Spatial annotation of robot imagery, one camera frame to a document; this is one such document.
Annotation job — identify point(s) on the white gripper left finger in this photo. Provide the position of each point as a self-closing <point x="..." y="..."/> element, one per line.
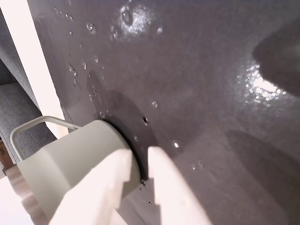
<point x="93" y="192"/>

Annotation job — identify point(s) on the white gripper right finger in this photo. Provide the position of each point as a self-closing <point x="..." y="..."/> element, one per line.
<point x="173" y="192"/>

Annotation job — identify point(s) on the brown cardboard box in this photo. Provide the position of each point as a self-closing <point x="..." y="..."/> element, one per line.
<point x="4" y="157"/>

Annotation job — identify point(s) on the black table mat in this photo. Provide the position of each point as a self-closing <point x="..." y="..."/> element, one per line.
<point x="187" y="82"/>

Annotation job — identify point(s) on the grey fabric sofa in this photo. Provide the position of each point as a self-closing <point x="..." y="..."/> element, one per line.
<point x="16" y="110"/>

